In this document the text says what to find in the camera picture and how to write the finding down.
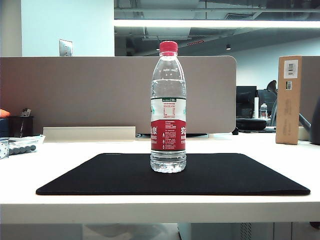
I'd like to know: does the dark desk organizer box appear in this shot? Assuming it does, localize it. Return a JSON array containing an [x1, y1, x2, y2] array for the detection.
[[7, 115, 35, 138]]

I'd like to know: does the tall brown cardboard box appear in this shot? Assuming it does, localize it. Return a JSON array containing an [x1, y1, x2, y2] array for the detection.
[[275, 55, 303, 145]]

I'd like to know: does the white perforated disc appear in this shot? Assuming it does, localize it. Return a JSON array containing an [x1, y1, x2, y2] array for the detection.
[[0, 139, 10, 160]]

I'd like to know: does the dark round cushion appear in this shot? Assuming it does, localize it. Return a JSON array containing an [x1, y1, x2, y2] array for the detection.
[[236, 117, 268, 131]]

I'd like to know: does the long ceiling light strip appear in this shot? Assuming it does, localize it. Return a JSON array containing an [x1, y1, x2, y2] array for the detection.
[[113, 19, 320, 28]]

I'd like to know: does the plastic bag of black discs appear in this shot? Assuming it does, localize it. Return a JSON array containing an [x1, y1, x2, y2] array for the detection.
[[0, 134, 46, 157]]

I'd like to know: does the black mouse pad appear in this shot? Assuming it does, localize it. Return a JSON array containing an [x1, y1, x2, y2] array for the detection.
[[35, 152, 311, 196]]

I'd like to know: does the clear plastic bottle red label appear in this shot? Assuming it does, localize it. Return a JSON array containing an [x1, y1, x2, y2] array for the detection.
[[149, 41, 188, 174]]

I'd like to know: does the wide beige desk divider panel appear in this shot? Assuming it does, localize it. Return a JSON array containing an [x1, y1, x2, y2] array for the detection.
[[0, 55, 237, 138]]

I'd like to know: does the metal wall switch plate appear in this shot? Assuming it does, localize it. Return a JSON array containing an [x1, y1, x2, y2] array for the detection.
[[58, 39, 73, 57]]

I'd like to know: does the dark office chair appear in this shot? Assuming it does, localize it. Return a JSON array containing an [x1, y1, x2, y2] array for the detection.
[[257, 79, 279, 127]]

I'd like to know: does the black computer monitor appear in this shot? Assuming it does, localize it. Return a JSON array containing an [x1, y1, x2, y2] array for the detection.
[[236, 85, 258, 119]]

